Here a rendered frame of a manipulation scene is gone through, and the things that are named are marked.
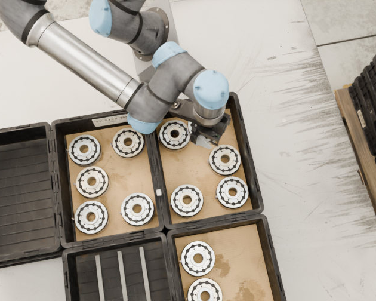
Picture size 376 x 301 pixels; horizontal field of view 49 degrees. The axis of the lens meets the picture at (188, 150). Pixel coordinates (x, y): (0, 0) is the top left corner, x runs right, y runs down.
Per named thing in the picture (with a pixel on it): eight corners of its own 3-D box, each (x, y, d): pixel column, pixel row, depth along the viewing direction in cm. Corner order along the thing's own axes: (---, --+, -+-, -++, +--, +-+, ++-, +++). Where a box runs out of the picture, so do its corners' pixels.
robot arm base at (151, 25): (132, 31, 154) (110, 23, 147) (157, 3, 145) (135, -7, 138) (142, 64, 148) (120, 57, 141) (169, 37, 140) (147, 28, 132)
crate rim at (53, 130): (52, 123, 133) (49, 120, 130) (145, 108, 135) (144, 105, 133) (63, 249, 121) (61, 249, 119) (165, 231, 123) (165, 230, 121)
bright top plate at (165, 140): (157, 123, 139) (156, 122, 138) (186, 117, 139) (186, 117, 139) (162, 151, 136) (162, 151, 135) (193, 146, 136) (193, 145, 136)
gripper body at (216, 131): (216, 148, 112) (219, 134, 101) (188, 134, 113) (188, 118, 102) (229, 125, 114) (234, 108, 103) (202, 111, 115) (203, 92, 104)
